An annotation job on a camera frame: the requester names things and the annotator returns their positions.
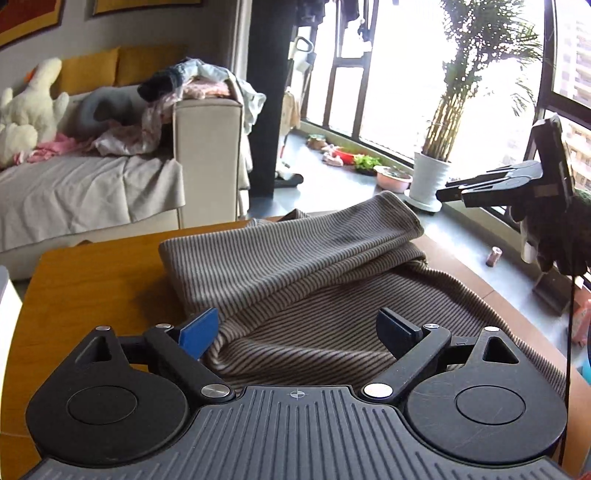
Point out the tall green bamboo plant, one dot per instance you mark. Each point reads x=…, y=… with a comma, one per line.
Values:
x=484, y=33

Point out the green toy vegetables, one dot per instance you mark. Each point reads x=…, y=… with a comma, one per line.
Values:
x=366, y=164

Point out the gloved right hand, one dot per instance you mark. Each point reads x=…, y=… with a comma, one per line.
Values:
x=555, y=238

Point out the grey neck pillow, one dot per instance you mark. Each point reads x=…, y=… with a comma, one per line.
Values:
x=104, y=108

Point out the pink metal bowl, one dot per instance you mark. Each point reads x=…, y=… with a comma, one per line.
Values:
x=392, y=179

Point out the white plush duck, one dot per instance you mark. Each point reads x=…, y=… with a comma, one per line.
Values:
x=33, y=116

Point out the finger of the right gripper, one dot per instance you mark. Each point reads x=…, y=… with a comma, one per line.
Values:
x=502, y=192
x=489, y=177

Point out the white plant pot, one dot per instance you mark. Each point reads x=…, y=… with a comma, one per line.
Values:
x=429, y=176

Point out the small pink spool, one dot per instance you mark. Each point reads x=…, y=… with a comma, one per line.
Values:
x=494, y=256

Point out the beige sofa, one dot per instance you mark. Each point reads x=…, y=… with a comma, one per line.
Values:
x=185, y=164

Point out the yellow back cushion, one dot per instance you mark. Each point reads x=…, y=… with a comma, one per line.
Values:
x=84, y=74

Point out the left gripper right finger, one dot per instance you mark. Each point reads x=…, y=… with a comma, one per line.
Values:
x=416, y=351

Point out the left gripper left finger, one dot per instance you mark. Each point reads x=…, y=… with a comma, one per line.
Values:
x=177, y=352

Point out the red framed wall picture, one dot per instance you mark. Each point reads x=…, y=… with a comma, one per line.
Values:
x=23, y=18

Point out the grey striped knit garment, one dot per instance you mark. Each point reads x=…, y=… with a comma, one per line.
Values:
x=298, y=298

